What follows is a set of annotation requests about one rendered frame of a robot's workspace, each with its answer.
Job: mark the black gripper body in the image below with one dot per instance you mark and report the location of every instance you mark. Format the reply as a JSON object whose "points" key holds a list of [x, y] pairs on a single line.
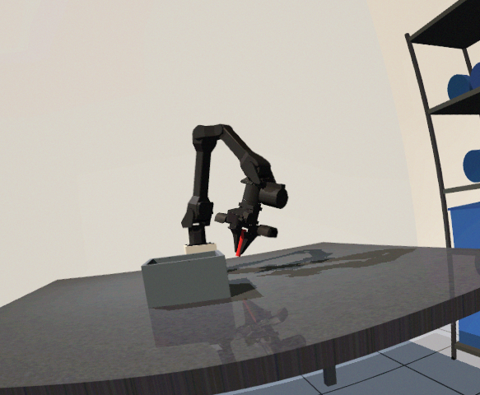
{"points": [[264, 230]]}

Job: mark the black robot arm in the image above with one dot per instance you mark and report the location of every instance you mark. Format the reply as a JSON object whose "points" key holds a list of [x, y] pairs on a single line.
{"points": [[261, 186]]}

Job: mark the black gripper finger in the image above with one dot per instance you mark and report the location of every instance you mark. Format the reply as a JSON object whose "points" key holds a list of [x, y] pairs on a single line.
{"points": [[248, 239], [236, 236]]}

